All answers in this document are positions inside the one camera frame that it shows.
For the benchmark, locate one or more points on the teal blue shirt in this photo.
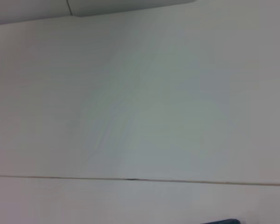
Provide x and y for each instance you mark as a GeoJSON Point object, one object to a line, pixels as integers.
{"type": "Point", "coordinates": [224, 221]}

